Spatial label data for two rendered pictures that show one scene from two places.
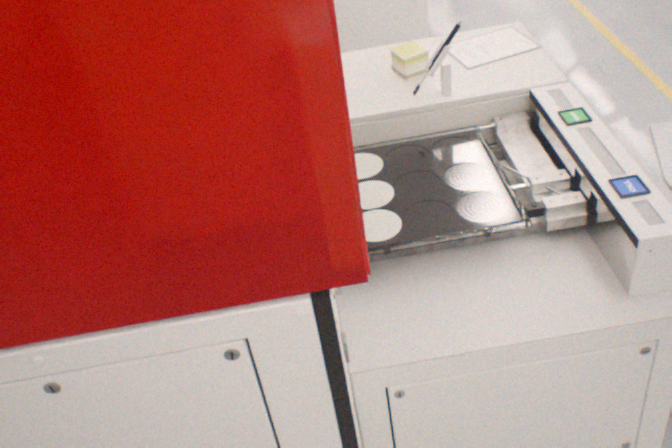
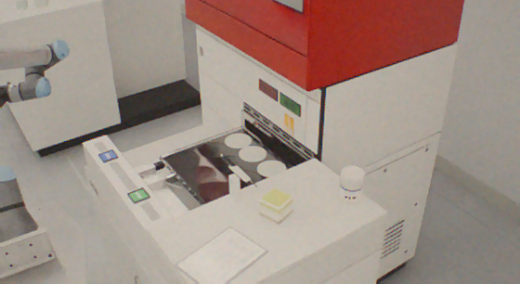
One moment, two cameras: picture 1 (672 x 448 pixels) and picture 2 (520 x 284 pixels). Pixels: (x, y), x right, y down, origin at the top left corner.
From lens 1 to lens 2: 2.73 m
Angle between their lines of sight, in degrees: 103
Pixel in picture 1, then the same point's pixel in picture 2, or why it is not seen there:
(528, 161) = (168, 200)
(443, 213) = (206, 152)
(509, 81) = (191, 219)
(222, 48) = not seen: outside the picture
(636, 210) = (106, 147)
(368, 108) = (284, 177)
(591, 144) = (127, 180)
